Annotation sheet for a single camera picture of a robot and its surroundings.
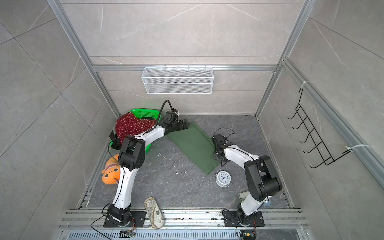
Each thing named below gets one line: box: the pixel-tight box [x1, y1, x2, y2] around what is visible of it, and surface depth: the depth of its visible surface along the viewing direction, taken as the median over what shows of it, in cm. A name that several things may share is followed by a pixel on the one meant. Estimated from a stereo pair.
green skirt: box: [167, 121, 221, 174], surface depth 103 cm
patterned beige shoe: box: [144, 196, 165, 230], surface depth 74 cm
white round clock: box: [215, 170, 232, 188], surface depth 85 cm
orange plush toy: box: [101, 154, 121, 185], surface depth 82 cm
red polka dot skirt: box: [115, 112, 157, 144], surface depth 106 cm
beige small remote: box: [238, 191, 249, 200], surface depth 80 cm
